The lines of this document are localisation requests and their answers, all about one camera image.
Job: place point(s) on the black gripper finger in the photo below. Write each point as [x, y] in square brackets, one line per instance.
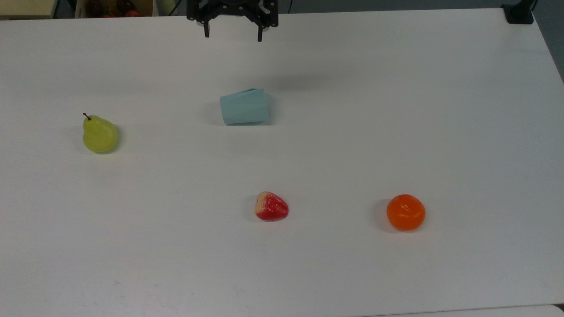
[260, 34]
[206, 30]

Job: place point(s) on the red and cream fruit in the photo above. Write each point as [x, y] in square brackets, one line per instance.
[271, 207]

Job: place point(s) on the orange mandarin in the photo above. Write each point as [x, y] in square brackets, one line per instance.
[406, 212]

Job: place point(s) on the green pear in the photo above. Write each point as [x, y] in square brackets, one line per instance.
[99, 135]

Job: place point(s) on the light blue faceted mug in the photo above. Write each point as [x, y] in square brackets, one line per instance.
[244, 107]

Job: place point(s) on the black table clamp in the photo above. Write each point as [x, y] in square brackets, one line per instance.
[519, 13]

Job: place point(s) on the beige cabinet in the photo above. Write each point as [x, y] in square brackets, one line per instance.
[26, 8]

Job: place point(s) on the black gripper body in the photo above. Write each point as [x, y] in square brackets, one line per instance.
[232, 9]

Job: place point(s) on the cardboard box of fruit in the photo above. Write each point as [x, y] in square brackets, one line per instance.
[115, 8]

